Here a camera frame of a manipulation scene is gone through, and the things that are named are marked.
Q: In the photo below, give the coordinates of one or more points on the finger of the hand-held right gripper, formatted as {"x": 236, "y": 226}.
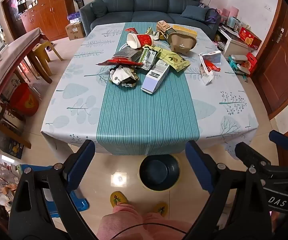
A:
{"x": 279, "y": 137}
{"x": 251, "y": 155}

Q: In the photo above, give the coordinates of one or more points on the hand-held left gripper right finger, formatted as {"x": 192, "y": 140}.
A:
{"x": 197, "y": 167}

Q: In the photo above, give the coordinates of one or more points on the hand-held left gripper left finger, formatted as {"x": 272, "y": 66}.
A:
{"x": 80, "y": 166}

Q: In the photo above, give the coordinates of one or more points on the dark round bin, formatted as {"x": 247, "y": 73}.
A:
{"x": 160, "y": 171}

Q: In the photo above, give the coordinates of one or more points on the red white wrapper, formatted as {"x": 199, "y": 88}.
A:
{"x": 210, "y": 65}

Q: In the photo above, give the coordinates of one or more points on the white black wrapper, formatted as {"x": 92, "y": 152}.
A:
{"x": 122, "y": 76}

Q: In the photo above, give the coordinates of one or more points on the green white vegetable packet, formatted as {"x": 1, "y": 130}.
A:
{"x": 147, "y": 56}

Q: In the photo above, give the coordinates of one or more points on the red paper cup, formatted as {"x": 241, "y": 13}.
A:
{"x": 144, "y": 40}

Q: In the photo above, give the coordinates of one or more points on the beige green milk carton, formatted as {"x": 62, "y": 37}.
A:
{"x": 162, "y": 26}

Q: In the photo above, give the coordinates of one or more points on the blue plastic stool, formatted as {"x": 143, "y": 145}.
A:
{"x": 80, "y": 203}

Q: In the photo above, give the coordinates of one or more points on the person's left yellow slipper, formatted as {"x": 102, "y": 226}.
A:
{"x": 119, "y": 198}

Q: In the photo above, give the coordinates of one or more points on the person's yellow slipper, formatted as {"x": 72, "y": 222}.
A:
{"x": 161, "y": 208}
{"x": 119, "y": 198}

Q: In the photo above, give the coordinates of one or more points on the person's right yellow slipper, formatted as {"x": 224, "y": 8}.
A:
{"x": 161, "y": 208}

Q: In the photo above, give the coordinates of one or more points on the dark blue picture box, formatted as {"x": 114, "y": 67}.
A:
{"x": 15, "y": 149}

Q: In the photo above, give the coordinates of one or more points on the person's right leg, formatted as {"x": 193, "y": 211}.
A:
{"x": 163, "y": 226}

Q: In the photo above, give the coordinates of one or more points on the person's leg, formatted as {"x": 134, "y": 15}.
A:
{"x": 120, "y": 222}
{"x": 163, "y": 226}

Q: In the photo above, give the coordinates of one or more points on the person's left leg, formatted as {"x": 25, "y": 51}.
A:
{"x": 120, "y": 222}

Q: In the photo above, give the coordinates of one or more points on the table with teal tablecloth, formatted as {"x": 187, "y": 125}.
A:
{"x": 146, "y": 120}

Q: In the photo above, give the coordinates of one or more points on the small red box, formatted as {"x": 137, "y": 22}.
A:
{"x": 251, "y": 61}

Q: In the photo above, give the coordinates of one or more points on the white lavender box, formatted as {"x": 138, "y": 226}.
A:
{"x": 156, "y": 76}

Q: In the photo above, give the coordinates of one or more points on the red gift box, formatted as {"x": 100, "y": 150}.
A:
{"x": 250, "y": 38}

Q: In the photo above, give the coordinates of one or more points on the white low cabinet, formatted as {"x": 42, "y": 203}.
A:
{"x": 233, "y": 43}

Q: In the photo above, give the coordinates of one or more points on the yellow green snack packet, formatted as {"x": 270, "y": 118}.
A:
{"x": 173, "y": 60}

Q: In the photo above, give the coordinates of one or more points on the long red wrapper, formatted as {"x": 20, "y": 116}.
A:
{"x": 116, "y": 61}

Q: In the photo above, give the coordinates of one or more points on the yellow plastic stool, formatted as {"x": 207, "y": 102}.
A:
{"x": 44, "y": 52}

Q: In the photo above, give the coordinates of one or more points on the grey flat box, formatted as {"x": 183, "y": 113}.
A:
{"x": 127, "y": 53}

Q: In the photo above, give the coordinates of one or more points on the light blue appliance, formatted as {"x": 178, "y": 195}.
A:
{"x": 232, "y": 22}

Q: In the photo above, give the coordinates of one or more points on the brown pulp cup tray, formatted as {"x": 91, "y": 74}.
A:
{"x": 181, "y": 42}

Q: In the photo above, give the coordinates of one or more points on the dark wooden side table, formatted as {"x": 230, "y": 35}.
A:
{"x": 14, "y": 52}

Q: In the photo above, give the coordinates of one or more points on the cardboard box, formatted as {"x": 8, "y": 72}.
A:
{"x": 75, "y": 30}

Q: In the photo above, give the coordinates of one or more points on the yellow flat box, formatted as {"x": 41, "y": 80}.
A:
{"x": 186, "y": 30}

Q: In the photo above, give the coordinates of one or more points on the small crumpled wrapper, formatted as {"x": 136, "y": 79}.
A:
{"x": 151, "y": 32}

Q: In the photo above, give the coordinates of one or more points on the small red wrapper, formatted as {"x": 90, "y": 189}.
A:
{"x": 131, "y": 30}

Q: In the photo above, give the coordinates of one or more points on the dark blue pillow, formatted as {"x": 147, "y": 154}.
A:
{"x": 99, "y": 7}
{"x": 195, "y": 13}

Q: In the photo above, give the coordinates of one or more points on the orange wooden cabinet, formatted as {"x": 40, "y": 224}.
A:
{"x": 49, "y": 5}

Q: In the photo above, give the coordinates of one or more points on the dark blue sofa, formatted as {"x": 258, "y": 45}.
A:
{"x": 149, "y": 7}

